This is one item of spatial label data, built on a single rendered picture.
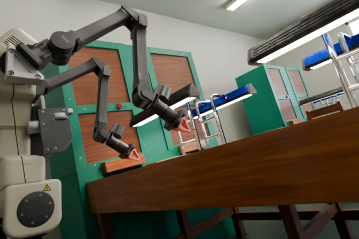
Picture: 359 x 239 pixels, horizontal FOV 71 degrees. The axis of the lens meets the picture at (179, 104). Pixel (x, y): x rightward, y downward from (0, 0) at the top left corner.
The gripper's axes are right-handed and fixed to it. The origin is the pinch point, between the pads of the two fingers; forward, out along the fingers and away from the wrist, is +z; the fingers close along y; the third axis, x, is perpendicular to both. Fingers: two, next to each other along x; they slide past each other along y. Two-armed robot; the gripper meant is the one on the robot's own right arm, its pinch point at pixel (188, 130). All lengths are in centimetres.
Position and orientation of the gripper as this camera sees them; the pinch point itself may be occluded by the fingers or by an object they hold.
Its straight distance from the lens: 106.5
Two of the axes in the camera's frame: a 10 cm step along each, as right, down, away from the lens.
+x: -2.9, 7.5, -5.9
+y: -6.4, 3.1, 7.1
